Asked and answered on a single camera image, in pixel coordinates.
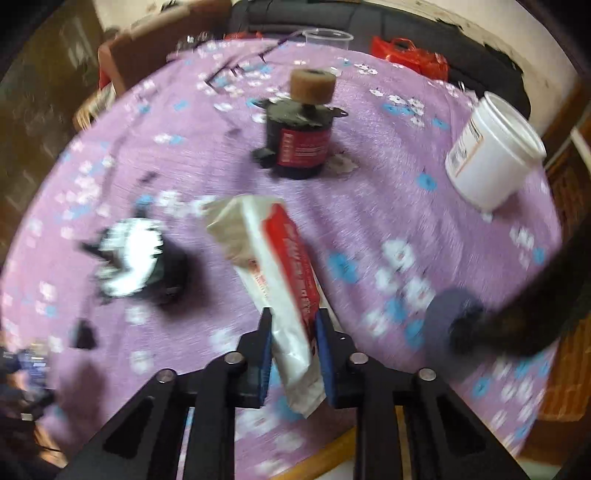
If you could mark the brown wooden furniture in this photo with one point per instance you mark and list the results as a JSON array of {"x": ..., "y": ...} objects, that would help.
[{"x": 568, "y": 240}]

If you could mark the red plastic bag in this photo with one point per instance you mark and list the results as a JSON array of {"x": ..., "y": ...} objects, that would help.
[{"x": 411, "y": 57}]

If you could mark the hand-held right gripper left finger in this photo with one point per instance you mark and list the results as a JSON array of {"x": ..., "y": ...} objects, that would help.
[{"x": 263, "y": 364}]

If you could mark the red black ink bottle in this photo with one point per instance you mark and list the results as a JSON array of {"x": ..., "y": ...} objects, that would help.
[{"x": 300, "y": 143}]

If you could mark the yellow rimmed tray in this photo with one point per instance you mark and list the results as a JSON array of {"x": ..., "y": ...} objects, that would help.
[{"x": 323, "y": 454}]

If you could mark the black motor with gear plate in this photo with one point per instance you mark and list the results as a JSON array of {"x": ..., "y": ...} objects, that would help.
[{"x": 138, "y": 263}]

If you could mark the white plastic jar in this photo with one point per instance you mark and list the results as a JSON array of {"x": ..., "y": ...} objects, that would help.
[{"x": 489, "y": 157}]

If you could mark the grey phone stand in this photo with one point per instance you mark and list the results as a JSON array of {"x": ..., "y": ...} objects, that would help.
[{"x": 443, "y": 314}]

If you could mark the red and white wipes packet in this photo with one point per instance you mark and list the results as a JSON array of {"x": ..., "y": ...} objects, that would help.
[{"x": 272, "y": 263}]

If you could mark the clear plastic cup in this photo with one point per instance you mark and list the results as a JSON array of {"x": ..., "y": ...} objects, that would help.
[{"x": 328, "y": 39}]

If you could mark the black phone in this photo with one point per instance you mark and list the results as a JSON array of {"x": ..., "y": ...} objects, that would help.
[{"x": 531, "y": 314}]

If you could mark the glass bowl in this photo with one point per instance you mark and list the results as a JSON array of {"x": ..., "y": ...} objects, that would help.
[{"x": 191, "y": 41}]

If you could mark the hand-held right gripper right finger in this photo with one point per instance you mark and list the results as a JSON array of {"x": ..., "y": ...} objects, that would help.
[{"x": 325, "y": 360}]

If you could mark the black power adapter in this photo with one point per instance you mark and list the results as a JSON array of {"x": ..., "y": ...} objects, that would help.
[{"x": 85, "y": 334}]

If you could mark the dark sofa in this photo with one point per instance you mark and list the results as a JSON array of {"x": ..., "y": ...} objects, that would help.
[{"x": 438, "y": 41}]

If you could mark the purple eyeglasses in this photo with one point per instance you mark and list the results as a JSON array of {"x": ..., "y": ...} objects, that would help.
[{"x": 240, "y": 67}]

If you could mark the brown chair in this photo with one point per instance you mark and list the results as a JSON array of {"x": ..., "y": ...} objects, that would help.
[{"x": 147, "y": 41}]

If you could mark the purple floral tablecloth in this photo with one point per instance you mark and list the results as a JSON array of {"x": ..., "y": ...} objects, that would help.
[{"x": 194, "y": 152}]

